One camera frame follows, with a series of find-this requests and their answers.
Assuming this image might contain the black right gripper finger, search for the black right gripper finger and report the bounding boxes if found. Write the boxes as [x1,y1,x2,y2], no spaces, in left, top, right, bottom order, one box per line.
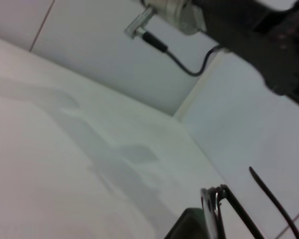
[163,207,210,239]

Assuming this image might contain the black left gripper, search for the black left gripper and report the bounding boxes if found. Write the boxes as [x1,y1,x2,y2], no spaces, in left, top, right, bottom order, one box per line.
[192,0,299,98]

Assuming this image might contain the black round glasses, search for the black round glasses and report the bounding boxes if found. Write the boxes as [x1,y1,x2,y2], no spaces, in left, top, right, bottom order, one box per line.
[200,166,299,239]

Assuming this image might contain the left gripper cable silver connector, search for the left gripper cable silver connector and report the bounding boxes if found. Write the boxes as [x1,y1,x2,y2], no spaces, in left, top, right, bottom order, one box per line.
[124,6,221,77]

